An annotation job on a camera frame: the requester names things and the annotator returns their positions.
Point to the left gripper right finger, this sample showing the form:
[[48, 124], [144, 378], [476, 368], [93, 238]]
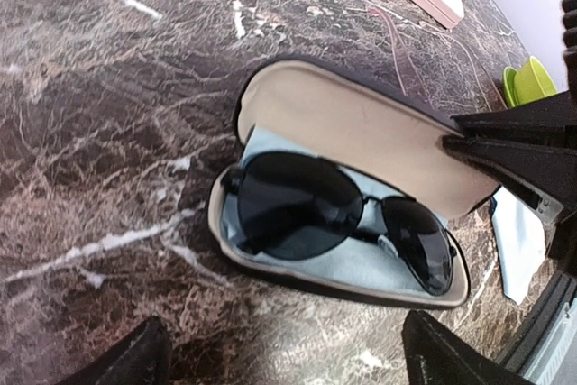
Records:
[[435, 355]]

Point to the pink translucent sunglasses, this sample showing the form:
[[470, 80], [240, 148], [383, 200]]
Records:
[[440, 70]]

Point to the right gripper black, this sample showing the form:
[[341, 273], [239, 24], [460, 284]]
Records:
[[531, 151]]

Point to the green plate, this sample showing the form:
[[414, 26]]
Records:
[[508, 79]]

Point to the black front rail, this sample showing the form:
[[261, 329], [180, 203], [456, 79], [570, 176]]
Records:
[[522, 348]]

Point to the light blue cloth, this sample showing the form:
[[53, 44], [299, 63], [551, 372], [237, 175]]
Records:
[[356, 263], [520, 239]]

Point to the black glasses case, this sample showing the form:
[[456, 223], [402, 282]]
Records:
[[368, 127]]

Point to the white slotted cable duct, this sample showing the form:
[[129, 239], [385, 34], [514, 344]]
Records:
[[555, 359]]

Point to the green bowl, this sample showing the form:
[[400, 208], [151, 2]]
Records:
[[532, 82]]

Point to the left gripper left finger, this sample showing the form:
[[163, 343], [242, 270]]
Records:
[[142, 357]]

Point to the black aviator sunglasses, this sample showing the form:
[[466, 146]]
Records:
[[296, 207]]

